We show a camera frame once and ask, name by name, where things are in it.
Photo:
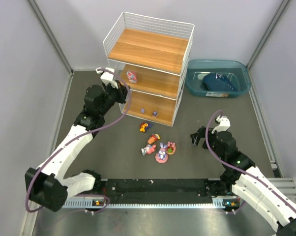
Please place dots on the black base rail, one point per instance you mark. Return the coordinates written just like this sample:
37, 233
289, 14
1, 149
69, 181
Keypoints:
164, 191

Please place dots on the pink rabbit toy blue bow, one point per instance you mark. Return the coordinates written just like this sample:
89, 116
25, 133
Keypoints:
149, 149

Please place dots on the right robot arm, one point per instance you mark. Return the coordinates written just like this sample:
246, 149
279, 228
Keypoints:
243, 178

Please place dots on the pink toy with goggles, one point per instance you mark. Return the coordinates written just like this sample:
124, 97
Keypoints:
132, 76

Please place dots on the purple bunny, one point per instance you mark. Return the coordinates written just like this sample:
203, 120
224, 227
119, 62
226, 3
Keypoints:
162, 157

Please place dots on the white wire wooden shelf rack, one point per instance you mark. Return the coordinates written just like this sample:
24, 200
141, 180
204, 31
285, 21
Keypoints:
158, 51

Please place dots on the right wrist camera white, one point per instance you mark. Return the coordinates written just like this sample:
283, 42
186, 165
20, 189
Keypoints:
223, 124

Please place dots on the navy bird toy red hat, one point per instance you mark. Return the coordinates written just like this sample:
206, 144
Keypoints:
145, 126

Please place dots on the purple figurine on striped base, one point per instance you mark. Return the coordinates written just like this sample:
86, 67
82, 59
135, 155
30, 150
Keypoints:
154, 113

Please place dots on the yellow bear ice cream cone toy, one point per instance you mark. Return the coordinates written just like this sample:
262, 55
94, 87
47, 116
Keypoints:
153, 138

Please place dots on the dark blue pouch in bin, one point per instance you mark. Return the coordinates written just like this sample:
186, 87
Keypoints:
218, 82

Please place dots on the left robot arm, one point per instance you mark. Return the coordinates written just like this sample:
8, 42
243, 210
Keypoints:
46, 185

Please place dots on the pink bear donut toy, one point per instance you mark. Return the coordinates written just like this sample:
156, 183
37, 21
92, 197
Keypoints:
171, 148

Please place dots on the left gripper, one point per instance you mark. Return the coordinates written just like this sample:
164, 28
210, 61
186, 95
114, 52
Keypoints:
123, 91

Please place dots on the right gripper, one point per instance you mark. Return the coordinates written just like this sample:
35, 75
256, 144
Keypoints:
203, 135

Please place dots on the teal plastic bin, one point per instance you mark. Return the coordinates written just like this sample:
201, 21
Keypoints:
236, 72

